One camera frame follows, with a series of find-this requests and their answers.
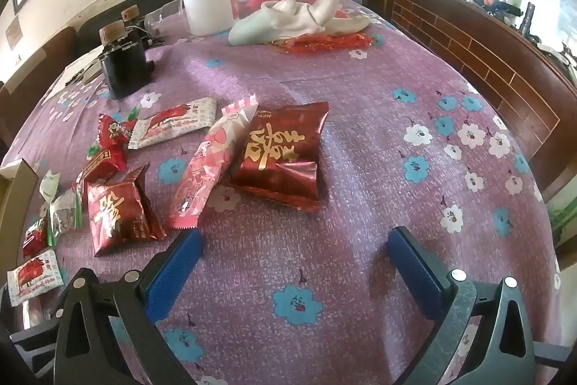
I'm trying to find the white green candy packet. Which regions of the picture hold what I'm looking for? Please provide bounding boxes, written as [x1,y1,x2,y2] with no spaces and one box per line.
[40,170,61,205]

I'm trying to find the white red snack packet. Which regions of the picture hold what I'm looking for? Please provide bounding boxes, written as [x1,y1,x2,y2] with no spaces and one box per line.
[127,97,218,150]
[6,249,64,307]

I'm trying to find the small red snack packet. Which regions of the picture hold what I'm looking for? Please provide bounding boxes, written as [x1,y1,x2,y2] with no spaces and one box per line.
[22,216,49,257]

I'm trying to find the red square snack packet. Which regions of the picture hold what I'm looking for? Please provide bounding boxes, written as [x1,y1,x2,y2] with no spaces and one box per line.
[72,144,128,192]

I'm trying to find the black jar with wooden cork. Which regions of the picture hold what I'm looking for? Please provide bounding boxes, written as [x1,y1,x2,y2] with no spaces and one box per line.
[119,6,149,47]
[98,23,156,100]

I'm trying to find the brown wooden chair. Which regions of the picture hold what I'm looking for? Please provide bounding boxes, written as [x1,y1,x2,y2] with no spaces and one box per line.
[0,26,79,142]

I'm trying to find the white crumpled cloth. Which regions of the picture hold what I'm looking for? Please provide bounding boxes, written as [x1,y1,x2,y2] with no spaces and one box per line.
[228,0,371,47]

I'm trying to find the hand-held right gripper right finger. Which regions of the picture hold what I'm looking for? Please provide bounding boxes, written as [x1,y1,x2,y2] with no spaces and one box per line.
[388,226,537,385]

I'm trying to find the clear candy with green ends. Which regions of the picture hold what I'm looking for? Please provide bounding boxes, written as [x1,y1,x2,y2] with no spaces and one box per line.
[47,189,84,248]

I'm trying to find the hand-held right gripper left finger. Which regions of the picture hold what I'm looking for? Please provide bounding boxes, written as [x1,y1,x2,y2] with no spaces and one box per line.
[54,228,203,385]

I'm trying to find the grey notebook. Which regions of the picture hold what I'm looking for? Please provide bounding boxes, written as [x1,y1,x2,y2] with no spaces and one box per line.
[80,61,105,86]

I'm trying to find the wooden brick-pattern partition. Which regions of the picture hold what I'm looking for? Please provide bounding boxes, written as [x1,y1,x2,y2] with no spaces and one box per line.
[364,0,577,205]

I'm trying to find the white plastic jar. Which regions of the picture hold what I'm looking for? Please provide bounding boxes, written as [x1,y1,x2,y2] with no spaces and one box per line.
[180,0,238,37]

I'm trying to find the white paper sheet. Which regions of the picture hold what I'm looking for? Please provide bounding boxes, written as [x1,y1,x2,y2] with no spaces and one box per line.
[58,48,106,90]

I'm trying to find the pink long snack packet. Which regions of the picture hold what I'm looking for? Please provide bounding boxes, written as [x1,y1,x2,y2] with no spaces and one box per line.
[164,95,259,231]

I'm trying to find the purple floral tablecloth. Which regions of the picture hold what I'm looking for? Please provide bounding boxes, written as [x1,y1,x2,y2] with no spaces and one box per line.
[0,0,564,385]

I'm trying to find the cardboard box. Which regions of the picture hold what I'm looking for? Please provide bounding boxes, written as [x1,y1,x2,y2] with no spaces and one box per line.
[0,158,39,259]

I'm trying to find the dark red gold-print snack packet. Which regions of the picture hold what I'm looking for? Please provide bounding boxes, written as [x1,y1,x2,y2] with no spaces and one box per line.
[228,102,330,213]
[87,163,167,257]

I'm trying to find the small wall notice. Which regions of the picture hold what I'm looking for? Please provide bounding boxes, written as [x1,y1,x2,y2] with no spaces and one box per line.
[6,16,23,49]

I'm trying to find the clear plastic cup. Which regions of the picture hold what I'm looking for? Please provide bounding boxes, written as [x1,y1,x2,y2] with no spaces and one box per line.
[143,0,185,38]

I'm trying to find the red candy with green ends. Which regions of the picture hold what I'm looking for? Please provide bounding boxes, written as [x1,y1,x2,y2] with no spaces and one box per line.
[97,105,140,149]

